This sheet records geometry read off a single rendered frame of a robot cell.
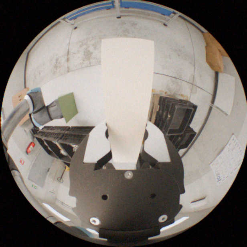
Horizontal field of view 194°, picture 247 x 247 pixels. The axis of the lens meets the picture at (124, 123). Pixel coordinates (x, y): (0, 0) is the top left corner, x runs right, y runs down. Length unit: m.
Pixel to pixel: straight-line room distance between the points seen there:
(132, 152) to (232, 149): 2.56
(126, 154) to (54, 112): 0.50
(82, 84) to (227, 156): 3.03
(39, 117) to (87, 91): 0.38
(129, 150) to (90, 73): 0.51
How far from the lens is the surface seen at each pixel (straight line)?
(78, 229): 0.28
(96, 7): 1.59
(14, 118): 0.48
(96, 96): 0.55
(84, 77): 0.58
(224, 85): 2.62
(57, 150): 1.08
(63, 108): 0.55
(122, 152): 0.16
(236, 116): 2.55
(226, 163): 2.72
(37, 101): 0.55
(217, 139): 2.70
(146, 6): 1.58
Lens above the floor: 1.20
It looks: 57 degrees down
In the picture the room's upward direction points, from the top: 180 degrees clockwise
